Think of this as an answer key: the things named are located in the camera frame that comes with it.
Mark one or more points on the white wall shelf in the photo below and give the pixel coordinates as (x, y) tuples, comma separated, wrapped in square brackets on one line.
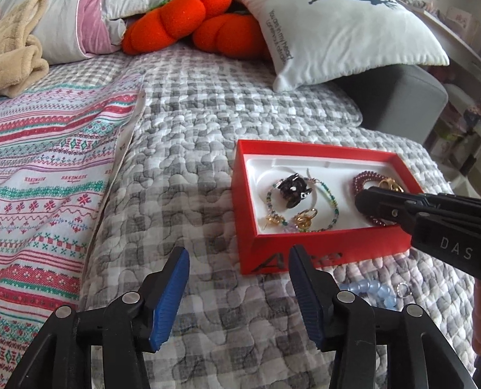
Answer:
[(447, 40)]

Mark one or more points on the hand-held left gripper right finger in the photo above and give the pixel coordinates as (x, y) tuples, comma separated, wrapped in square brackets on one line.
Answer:
[(305, 295)]

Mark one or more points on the white deer print pillow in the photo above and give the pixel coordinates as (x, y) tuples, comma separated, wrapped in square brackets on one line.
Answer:
[(346, 32)]

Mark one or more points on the beige fleece blanket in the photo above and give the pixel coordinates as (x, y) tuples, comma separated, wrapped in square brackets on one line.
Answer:
[(9, 60)]

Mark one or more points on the grey upholstered armrest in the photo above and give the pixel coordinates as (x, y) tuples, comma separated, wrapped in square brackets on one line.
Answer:
[(402, 101)]

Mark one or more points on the grey pillow with pink band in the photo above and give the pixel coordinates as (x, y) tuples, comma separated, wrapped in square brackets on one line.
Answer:
[(58, 12)]

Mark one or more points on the striped patterned blanket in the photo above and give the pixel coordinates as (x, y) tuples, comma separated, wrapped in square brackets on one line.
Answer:
[(42, 170)]

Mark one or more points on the small gold stud earring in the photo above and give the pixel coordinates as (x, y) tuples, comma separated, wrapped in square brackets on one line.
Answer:
[(273, 221)]

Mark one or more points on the orange pumpkin plush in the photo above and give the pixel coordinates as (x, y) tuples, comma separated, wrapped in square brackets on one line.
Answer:
[(224, 32)]

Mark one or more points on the black hair clip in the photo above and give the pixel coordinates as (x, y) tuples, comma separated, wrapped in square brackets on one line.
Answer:
[(291, 188)]

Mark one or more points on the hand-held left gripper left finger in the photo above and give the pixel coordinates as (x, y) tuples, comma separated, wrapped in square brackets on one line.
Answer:
[(169, 304)]

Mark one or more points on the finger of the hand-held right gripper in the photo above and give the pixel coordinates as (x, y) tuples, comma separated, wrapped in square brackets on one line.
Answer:
[(382, 212), (427, 199)]

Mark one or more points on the grey checkered quilt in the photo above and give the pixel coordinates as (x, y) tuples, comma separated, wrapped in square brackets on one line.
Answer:
[(183, 170)]

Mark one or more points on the gold knot earring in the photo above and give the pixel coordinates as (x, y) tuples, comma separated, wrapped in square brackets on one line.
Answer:
[(304, 221)]

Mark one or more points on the red cardboard box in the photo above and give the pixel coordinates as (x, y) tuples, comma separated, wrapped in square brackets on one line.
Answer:
[(265, 251)]

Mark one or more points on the gold brooch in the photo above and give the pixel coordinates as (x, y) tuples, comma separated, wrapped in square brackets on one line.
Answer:
[(392, 185)]

